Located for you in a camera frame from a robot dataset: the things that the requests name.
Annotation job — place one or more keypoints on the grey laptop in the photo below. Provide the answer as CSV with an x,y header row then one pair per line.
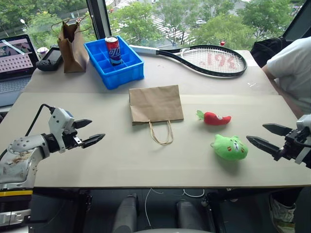
x,y
14,70

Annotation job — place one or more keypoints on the standing brown paper bag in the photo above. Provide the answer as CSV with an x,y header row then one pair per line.
x,y
73,53

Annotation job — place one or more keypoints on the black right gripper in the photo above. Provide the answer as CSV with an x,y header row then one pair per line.
x,y
295,143

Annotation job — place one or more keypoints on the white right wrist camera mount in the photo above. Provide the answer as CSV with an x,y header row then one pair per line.
x,y
305,121

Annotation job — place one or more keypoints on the black window frame pillar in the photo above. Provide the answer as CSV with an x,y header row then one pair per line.
x,y
98,19

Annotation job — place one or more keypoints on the black backpack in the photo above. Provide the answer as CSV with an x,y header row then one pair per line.
x,y
267,51

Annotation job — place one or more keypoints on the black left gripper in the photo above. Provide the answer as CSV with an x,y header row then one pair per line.
x,y
71,139

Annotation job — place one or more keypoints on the blue plastic divided crate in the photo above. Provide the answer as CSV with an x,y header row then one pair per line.
x,y
126,75

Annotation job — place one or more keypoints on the dark rounded grey shape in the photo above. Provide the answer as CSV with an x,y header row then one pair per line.
x,y
125,213

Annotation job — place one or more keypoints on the black handheld game controller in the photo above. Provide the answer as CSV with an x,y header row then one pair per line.
x,y
49,60

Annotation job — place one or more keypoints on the red blue soda can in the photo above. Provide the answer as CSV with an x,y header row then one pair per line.
x,y
113,51

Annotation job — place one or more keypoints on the silver robot body yellow band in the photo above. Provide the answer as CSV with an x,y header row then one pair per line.
x,y
14,206

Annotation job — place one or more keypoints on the person's bare forearm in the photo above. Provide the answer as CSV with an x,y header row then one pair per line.
x,y
283,93

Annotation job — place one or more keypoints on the person in white t-shirt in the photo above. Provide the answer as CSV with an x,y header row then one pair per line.
x,y
296,65

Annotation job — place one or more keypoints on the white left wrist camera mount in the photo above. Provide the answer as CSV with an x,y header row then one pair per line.
x,y
59,119

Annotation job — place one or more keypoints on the black white tennis racket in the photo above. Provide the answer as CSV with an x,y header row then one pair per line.
x,y
213,59

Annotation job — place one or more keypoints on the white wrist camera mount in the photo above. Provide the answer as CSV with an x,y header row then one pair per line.
x,y
59,119
305,121

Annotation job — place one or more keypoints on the green plush bear toy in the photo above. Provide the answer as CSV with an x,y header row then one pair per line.
x,y
229,148

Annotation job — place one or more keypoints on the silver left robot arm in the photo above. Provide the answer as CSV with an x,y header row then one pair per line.
x,y
23,155

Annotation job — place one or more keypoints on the flat brown paper bag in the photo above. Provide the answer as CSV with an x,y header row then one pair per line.
x,y
155,104

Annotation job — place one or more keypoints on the white cup purple lid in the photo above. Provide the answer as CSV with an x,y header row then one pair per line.
x,y
42,51

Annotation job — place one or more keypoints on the white green sneaker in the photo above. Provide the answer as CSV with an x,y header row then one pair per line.
x,y
281,213

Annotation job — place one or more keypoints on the red plush chili pepper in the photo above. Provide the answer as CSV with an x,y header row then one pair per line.
x,y
213,118

